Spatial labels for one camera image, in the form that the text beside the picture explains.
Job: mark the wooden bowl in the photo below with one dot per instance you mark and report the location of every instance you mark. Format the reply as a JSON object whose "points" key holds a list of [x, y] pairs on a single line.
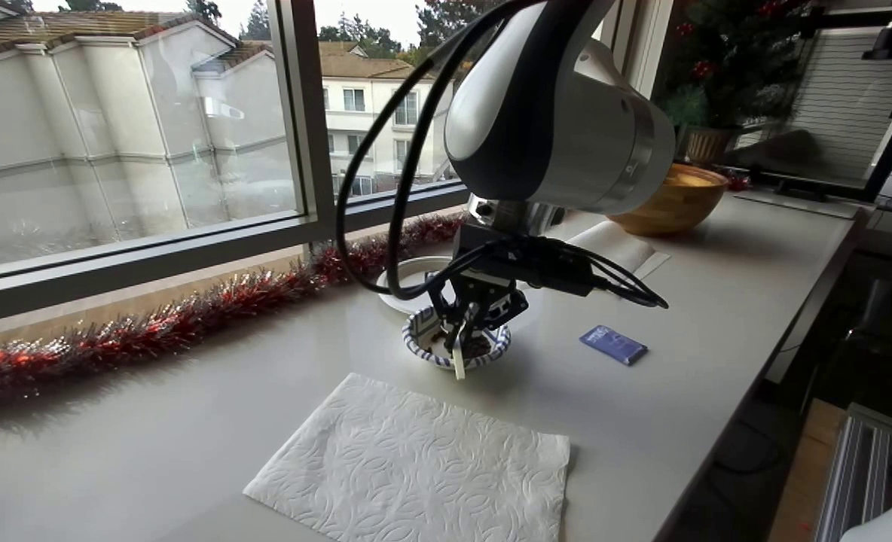
{"points": [[683, 200]]}

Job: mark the woven tree pot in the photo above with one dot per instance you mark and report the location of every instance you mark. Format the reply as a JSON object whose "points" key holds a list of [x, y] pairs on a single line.
{"points": [[708, 147]]}

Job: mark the metal rack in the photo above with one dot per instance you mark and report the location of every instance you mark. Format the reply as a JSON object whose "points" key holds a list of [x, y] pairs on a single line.
{"points": [[856, 471]]}

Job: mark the small decorated Christmas tree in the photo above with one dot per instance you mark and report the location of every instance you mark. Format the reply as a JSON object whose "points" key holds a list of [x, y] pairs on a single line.
{"points": [[736, 61]]}

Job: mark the large unfolded white paper napkin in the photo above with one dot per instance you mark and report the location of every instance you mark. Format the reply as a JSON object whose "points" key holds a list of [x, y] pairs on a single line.
{"points": [[418, 468]]}

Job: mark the red tinsel garland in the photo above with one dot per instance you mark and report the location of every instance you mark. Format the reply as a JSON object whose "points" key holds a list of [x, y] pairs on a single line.
{"points": [[165, 333]]}

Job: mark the beige building outside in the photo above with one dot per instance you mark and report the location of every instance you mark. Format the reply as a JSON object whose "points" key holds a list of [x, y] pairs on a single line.
{"points": [[116, 123]]}

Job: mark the blue patterned paper bowl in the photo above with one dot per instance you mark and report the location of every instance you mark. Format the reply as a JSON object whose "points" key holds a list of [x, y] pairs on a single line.
{"points": [[492, 347]]}

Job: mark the blue Stash tea packet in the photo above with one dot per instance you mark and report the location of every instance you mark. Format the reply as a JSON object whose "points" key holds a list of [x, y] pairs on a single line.
{"points": [[614, 344]]}

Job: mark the grey slatted panel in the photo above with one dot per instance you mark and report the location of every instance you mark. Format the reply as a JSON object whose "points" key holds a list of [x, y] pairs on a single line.
{"points": [[838, 109]]}

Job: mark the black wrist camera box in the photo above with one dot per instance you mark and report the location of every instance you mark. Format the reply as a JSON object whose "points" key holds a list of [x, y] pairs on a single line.
{"points": [[560, 267]]}

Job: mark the white building outside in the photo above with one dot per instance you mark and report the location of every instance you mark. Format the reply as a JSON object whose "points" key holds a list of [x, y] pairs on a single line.
{"points": [[376, 109]]}

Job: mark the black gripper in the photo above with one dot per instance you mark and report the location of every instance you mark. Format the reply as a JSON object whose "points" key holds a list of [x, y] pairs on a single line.
{"points": [[492, 275]]}

